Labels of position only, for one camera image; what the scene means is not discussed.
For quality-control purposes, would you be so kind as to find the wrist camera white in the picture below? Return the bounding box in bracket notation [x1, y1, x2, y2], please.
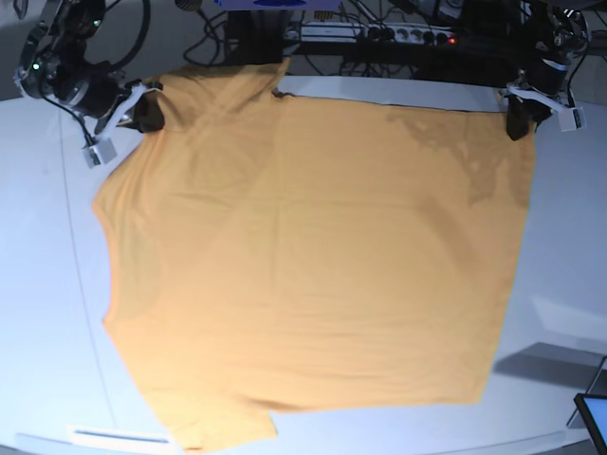
[83, 138, 118, 168]
[558, 107, 586, 132]

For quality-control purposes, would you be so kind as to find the white flat bar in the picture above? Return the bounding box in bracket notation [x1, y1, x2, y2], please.
[65, 425, 175, 452]

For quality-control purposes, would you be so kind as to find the yellow T-shirt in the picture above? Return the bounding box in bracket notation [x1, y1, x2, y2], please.
[93, 64, 535, 453]

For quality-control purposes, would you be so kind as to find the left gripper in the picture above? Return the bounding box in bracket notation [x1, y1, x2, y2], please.
[495, 70, 567, 141]

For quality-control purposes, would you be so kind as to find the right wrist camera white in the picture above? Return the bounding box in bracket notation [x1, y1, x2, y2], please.
[83, 138, 118, 168]

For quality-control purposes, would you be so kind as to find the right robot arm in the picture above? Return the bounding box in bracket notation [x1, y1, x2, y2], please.
[14, 1, 165, 145]

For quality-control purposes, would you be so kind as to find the tablet screen on stand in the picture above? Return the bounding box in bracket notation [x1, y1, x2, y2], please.
[567, 356, 606, 454]

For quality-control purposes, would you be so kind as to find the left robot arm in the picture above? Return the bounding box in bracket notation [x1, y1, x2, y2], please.
[500, 1, 591, 141]

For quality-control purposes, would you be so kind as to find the white power strip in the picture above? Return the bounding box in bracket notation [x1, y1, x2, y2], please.
[285, 21, 459, 46]

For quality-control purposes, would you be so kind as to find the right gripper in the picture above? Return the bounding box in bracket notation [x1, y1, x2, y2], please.
[56, 70, 165, 134]

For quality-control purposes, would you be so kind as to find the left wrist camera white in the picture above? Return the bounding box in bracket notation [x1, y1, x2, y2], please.
[558, 107, 586, 132]

